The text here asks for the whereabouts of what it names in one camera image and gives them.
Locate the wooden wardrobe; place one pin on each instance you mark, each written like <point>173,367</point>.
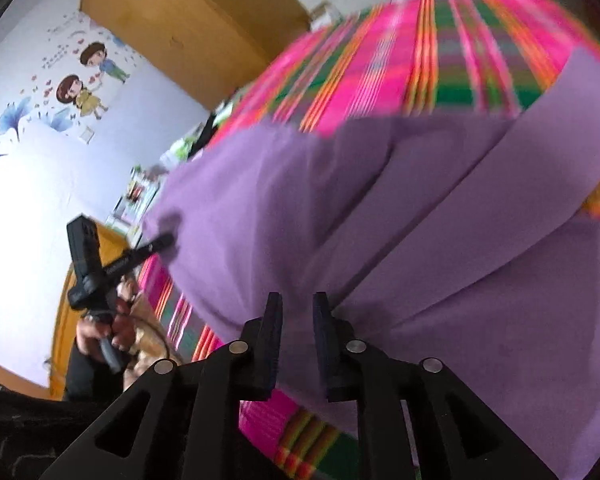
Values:
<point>190,35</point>

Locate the cartoon wall sticker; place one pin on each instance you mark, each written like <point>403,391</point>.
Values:
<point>92,80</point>

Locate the white wall switch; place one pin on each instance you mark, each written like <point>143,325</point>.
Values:
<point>86,136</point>

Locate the colourful carton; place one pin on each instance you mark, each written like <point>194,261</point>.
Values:
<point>135,195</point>

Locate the beige patterned cloth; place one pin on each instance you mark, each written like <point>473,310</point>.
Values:
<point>147,320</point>

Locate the purple fleece pants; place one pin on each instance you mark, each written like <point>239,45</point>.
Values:
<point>380,210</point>

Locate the pink plaid bedsheet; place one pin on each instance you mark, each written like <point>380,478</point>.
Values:
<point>380,60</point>

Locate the large green tissue pack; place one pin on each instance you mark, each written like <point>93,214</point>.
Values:
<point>182,149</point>

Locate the black cloth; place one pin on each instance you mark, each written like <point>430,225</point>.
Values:
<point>207,132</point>

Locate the white cardboard box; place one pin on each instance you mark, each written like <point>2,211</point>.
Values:
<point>325,15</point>

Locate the person's left forearm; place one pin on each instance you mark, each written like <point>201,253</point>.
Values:
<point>90,380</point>

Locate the person's dark clothing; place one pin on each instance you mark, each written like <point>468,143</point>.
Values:
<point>20,435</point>

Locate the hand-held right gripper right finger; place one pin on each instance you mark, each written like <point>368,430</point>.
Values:
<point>322,340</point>

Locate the blue leaf wall sticker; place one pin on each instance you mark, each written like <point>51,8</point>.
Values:
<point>15,115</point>

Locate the person's left hand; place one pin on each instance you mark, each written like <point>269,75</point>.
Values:
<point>87,335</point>

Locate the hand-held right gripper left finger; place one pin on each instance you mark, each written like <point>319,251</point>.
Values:
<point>275,340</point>

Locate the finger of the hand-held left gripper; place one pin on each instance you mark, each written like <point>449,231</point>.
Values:
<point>159,245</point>

